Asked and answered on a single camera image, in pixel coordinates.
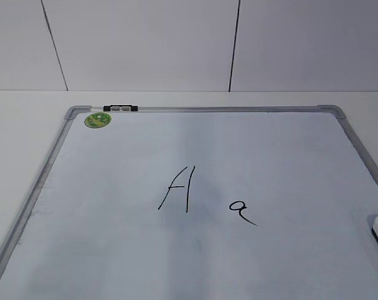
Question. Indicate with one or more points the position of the white board with grey frame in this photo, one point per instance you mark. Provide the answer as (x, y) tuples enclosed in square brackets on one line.
[(198, 203)]

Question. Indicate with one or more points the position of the black and grey frame clip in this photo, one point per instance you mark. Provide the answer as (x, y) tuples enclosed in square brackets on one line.
[(118, 108)]

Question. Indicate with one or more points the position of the round green magnet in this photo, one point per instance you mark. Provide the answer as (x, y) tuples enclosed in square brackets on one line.
[(97, 120)]

